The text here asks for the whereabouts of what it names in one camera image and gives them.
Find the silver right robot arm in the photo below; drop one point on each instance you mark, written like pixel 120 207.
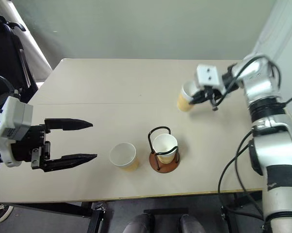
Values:
pixel 274 155

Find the black chair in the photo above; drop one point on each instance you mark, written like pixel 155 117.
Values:
pixel 7 55

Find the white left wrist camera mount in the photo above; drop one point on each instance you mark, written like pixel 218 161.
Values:
pixel 10 123

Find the dark rounded shape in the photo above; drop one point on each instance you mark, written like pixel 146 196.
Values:
pixel 192 223
pixel 138 223

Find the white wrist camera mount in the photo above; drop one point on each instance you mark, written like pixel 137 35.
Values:
pixel 10 123
pixel 209 75

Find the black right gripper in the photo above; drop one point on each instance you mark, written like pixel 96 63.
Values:
pixel 210 91

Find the tan paper cup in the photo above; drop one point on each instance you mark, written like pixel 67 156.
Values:
pixel 183 100
pixel 123 155
pixel 164 145

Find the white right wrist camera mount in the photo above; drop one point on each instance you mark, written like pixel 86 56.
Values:
pixel 209 75

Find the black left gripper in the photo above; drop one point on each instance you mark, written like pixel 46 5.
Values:
pixel 23 148

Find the black and white sneaker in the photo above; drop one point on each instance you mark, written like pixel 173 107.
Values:
pixel 0 212

